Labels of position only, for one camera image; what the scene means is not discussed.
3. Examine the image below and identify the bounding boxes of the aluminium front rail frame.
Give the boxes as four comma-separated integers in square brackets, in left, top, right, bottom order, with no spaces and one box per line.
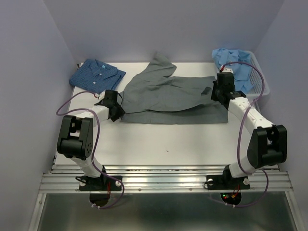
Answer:
[29,155,306,231]

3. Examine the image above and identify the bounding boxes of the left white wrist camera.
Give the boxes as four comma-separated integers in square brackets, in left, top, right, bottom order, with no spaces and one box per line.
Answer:
[94,91,105,100]

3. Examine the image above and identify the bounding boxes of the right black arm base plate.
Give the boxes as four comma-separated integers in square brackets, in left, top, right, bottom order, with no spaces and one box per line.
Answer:
[204,166,250,190]

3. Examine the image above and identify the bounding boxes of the blue checked folded shirt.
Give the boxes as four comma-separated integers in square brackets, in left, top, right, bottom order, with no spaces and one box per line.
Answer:
[69,59,126,94]

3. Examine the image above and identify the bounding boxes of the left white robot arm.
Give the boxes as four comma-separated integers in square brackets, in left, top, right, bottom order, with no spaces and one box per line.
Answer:
[56,90,125,191]

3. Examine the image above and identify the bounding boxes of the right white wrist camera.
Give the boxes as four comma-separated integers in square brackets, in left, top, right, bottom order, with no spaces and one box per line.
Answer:
[218,65,233,74]

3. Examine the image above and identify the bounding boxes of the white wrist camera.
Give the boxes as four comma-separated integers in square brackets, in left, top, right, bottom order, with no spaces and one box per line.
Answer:
[218,65,233,74]
[94,91,105,100]

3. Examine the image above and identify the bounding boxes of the light blue shirt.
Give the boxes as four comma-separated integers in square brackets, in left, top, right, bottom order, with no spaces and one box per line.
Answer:
[212,48,253,94]

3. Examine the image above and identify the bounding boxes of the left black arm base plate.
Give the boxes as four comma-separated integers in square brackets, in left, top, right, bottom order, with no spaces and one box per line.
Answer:
[75,175,122,192]

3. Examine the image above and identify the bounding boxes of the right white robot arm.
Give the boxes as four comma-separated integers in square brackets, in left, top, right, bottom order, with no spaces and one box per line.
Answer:
[211,71,287,188]

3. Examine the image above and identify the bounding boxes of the grey long sleeve shirt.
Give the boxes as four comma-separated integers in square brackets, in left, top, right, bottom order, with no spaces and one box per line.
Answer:
[120,53,228,125]

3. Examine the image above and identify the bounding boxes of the white plastic laundry basket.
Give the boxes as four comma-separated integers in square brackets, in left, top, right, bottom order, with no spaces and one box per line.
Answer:
[246,51,270,101]

